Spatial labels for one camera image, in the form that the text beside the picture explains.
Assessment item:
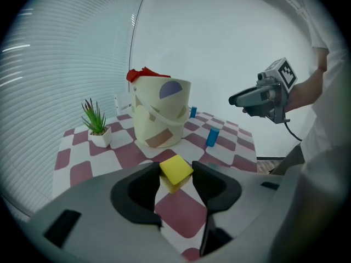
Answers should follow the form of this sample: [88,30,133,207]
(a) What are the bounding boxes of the red and white checkered tablecloth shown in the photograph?
[53,110,259,260]

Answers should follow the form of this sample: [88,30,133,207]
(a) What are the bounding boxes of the person's white shirt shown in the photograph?
[270,0,351,263]

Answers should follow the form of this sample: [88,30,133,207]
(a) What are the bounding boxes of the yellow cube block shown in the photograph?
[159,155,194,195]

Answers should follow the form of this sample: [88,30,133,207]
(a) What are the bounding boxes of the white window blinds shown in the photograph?
[0,0,150,218]

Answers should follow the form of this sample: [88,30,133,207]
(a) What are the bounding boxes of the small green potted plant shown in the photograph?
[81,98,112,148]

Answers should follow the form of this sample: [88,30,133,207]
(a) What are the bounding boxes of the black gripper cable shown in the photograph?
[283,121,303,142]

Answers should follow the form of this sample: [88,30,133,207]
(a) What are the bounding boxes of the red fabric bucket liner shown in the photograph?
[126,66,172,84]

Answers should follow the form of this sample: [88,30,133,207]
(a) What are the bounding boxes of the person's right hand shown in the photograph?
[242,106,275,118]

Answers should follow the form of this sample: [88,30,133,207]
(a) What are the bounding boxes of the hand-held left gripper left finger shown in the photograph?
[110,161,163,228]

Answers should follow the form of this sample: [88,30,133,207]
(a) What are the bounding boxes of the person's right forearm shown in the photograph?
[285,48,329,113]

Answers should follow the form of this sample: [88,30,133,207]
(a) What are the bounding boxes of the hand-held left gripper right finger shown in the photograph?
[191,160,244,258]

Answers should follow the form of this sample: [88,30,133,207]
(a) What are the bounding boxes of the white wooden chair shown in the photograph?
[113,93,133,118]

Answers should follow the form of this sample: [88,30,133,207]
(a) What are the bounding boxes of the cream bucket with coloured shapes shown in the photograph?
[128,75,192,149]

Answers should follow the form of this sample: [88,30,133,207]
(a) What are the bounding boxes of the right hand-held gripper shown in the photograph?
[228,56,298,125]

